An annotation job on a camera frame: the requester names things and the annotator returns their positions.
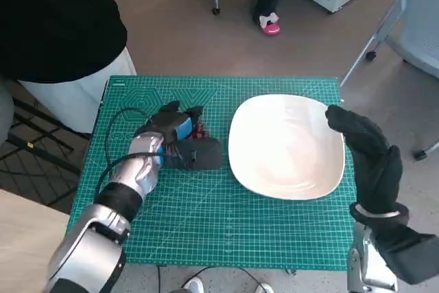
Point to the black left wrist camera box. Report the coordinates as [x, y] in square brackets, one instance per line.
[203, 154]

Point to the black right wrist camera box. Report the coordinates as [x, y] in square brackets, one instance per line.
[411, 255]

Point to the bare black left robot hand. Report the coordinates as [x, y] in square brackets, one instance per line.
[168, 121]

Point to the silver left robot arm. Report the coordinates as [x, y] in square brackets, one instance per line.
[99, 231]

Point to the red toy grapes with leaf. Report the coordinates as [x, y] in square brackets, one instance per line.
[201, 133]

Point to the green cutting mat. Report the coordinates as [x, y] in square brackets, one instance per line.
[212, 224]

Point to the white shoe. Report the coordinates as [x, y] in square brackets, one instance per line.
[264, 288]
[194, 286]

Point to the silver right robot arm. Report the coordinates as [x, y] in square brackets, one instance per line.
[367, 258]

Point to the light wooden board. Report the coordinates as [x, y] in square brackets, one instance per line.
[27, 231]

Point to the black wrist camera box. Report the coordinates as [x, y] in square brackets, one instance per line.
[411, 255]
[203, 154]

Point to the white square plate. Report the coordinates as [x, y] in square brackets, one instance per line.
[284, 149]

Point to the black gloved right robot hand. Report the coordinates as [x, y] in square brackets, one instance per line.
[374, 169]

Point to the pale blue chair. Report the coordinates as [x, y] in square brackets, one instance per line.
[415, 22]

